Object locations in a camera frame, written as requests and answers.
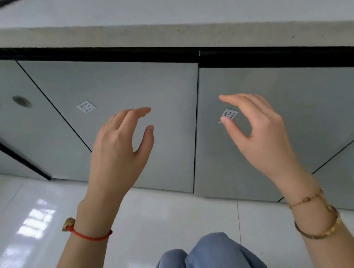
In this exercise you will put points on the person's right hand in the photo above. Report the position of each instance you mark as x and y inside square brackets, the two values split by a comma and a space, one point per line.
[267, 145]

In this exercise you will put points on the person's left hand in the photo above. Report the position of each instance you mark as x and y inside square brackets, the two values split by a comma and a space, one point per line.
[112, 161]

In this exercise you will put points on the person's right thumb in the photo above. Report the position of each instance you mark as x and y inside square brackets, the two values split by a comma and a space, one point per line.
[233, 129]

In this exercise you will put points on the person's left thumb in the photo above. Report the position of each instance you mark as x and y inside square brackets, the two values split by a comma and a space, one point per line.
[146, 139]

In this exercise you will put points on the person's left forearm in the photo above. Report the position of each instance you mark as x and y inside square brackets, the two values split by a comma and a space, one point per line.
[83, 263]

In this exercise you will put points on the person's right forearm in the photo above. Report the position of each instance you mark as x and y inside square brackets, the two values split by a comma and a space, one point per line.
[327, 248]

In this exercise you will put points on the white sticker label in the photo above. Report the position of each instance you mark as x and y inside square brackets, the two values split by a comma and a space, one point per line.
[230, 113]
[86, 106]

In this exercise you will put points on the person's right leg in jeans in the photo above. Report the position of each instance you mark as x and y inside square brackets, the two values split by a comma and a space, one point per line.
[221, 260]

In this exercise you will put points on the gold bangle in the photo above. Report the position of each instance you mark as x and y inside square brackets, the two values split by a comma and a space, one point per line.
[322, 235]

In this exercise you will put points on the grey cabinet door with holes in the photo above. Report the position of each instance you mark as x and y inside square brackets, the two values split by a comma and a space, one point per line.
[2, 130]

